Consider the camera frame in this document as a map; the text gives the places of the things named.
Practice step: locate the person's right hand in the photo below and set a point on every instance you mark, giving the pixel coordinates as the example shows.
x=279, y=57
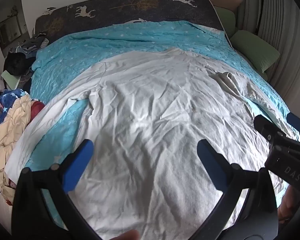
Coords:
x=286, y=205

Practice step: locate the cream cloth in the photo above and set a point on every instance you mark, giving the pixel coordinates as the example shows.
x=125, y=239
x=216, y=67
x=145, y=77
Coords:
x=12, y=125

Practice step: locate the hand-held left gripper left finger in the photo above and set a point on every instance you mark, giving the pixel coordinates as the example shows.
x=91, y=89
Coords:
x=77, y=165

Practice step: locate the light green box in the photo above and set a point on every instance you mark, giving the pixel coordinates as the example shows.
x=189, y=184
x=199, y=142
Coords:
x=11, y=80

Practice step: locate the blue star-print blanket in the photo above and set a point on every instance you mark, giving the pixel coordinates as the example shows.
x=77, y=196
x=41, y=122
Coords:
x=12, y=96

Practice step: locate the small green pillow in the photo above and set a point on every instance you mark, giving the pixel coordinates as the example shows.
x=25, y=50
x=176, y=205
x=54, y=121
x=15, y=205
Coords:
x=226, y=20

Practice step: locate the white t-shirt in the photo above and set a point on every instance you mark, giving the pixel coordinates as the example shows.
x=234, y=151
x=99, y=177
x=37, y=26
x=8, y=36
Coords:
x=152, y=117

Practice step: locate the pile of dark clothes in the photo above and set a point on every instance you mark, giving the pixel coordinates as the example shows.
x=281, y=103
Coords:
x=35, y=42

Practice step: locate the red cloth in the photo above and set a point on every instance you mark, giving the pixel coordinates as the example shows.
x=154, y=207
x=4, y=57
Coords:
x=36, y=107

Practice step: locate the large green pillow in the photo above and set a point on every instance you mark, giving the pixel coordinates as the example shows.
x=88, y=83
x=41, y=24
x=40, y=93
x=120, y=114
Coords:
x=255, y=50

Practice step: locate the turquoise star-print quilt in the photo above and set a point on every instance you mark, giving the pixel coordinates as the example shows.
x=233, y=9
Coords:
x=102, y=45

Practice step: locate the grey curtain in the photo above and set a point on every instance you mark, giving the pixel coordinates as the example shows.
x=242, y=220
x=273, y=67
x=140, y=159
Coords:
x=277, y=17

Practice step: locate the black cloth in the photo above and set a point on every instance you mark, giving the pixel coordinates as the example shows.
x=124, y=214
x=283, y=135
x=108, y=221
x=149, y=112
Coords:
x=15, y=63

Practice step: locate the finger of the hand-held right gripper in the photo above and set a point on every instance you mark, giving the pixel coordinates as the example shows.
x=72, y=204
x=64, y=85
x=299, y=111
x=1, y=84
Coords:
x=263, y=125
x=297, y=122

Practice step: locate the framed mirror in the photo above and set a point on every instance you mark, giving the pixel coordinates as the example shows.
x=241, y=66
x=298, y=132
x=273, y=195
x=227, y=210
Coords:
x=7, y=27

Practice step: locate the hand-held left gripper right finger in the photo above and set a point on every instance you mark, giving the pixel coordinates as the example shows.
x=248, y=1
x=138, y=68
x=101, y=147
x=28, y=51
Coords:
x=210, y=160

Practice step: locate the dark deer-print bed sheet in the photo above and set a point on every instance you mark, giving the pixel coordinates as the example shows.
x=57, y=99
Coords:
x=140, y=7

